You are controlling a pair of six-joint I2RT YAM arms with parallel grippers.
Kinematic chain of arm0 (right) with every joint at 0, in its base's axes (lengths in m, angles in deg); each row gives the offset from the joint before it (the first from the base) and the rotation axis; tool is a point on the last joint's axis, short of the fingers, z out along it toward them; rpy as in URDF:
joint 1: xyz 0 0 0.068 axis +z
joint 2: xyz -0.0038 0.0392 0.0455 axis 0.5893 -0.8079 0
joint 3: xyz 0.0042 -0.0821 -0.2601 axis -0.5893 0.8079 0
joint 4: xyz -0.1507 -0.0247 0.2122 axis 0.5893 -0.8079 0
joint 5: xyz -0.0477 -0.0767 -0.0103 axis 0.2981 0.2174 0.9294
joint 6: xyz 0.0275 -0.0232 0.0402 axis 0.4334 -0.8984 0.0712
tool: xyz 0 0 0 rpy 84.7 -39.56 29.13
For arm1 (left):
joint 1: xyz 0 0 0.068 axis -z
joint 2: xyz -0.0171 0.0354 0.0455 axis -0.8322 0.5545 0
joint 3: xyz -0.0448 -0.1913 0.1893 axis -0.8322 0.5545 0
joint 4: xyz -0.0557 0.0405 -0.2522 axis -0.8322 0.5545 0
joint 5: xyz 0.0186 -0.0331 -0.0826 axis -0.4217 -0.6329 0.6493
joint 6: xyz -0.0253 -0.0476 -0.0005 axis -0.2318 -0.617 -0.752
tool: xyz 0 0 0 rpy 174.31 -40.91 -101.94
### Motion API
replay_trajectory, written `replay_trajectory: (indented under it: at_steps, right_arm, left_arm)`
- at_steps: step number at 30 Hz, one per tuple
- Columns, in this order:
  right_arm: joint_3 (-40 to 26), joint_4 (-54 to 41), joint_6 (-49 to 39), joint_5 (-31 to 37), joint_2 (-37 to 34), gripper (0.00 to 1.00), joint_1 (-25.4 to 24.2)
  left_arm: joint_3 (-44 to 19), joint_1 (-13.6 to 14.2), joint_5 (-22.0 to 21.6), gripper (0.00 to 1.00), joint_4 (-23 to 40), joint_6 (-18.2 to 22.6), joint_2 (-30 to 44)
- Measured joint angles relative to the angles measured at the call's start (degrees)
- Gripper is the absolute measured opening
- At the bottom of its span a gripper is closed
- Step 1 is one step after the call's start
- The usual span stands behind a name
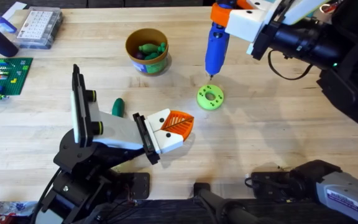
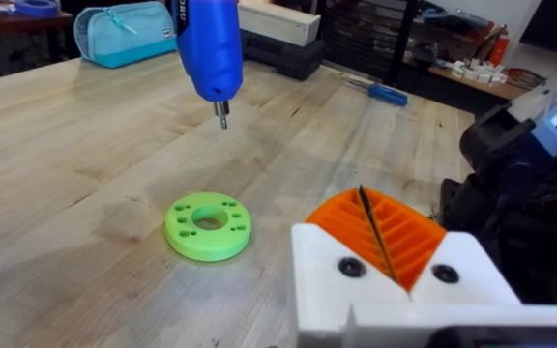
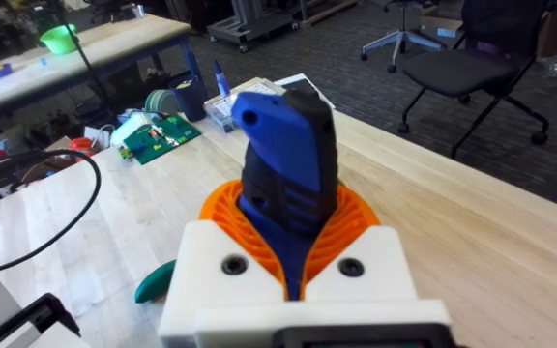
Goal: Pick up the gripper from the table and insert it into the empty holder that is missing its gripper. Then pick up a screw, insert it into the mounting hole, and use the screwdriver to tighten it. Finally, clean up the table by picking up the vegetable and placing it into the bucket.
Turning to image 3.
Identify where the clear plastic box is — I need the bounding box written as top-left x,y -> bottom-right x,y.
203,80 -> 285,133

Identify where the white orange right gripper left finger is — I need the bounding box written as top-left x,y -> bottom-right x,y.
158,179 -> 289,340

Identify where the white box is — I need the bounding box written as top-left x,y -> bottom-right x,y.
109,109 -> 155,147

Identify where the red round container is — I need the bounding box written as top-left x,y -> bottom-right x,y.
68,136 -> 98,160

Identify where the green tape roll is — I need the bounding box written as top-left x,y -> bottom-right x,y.
143,88 -> 180,117

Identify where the green plastic bowl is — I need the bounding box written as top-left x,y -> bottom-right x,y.
39,23 -> 79,56

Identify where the blue black electric screwdriver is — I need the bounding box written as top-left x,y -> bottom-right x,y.
231,88 -> 340,302

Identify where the black office chair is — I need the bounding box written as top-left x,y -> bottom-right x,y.
397,0 -> 551,160

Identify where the green disc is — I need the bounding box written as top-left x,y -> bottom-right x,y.
134,259 -> 178,305

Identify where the blue marker pen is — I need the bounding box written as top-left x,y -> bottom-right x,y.
212,58 -> 232,99

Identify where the green board with blocks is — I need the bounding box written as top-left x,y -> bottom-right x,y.
118,112 -> 203,166

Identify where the black cable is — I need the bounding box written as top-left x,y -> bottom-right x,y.
0,148 -> 103,274

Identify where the black bracket on grey plate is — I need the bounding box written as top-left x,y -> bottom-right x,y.
0,245 -> 82,348

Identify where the white orange right gripper right finger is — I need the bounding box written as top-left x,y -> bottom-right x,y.
301,185 -> 420,302

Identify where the dark blue cup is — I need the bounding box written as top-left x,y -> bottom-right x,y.
168,73 -> 209,123

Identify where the wooden table with blue legs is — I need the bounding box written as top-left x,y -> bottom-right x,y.
0,13 -> 203,122

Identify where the grey swivel chair base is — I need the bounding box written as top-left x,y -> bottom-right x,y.
359,0 -> 448,74

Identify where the grey wheeled cart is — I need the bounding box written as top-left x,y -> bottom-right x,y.
206,0 -> 305,54

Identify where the black tablet with white rim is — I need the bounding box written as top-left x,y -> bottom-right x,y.
273,72 -> 337,111

